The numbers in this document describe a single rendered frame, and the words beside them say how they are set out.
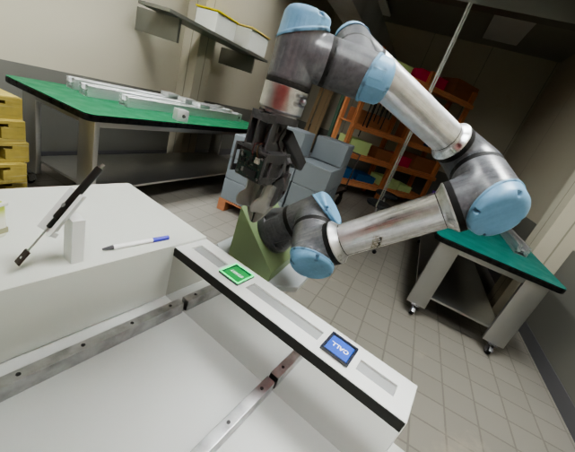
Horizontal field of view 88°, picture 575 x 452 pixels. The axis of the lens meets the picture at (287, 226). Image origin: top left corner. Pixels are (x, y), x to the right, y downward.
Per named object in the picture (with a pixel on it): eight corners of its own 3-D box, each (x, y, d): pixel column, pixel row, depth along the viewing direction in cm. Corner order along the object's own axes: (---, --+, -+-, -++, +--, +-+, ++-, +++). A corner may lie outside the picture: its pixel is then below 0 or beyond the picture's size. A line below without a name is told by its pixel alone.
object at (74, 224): (46, 272, 49) (47, 197, 44) (36, 260, 50) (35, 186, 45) (87, 262, 54) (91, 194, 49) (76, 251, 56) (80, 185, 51)
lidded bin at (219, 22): (213, 37, 392) (217, 16, 383) (234, 43, 382) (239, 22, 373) (192, 26, 355) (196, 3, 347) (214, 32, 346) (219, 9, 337)
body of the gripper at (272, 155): (227, 171, 53) (244, 102, 49) (257, 170, 60) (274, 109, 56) (259, 189, 50) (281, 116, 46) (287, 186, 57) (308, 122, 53)
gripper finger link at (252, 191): (225, 218, 58) (237, 173, 54) (245, 213, 63) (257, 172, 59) (237, 225, 57) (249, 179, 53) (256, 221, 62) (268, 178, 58)
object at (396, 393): (370, 477, 50) (408, 424, 45) (165, 295, 73) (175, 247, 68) (385, 435, 58) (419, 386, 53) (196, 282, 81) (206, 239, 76)
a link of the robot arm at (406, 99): (499, 144, 75) (357, -3, 57) (518, 170, 67) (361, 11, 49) (455, 173, 82) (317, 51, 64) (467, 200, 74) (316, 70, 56)
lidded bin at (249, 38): (242, 52, 460) (247, 31, 450) (265, 59, 449) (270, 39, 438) (223, 42, 417) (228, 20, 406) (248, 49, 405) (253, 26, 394)
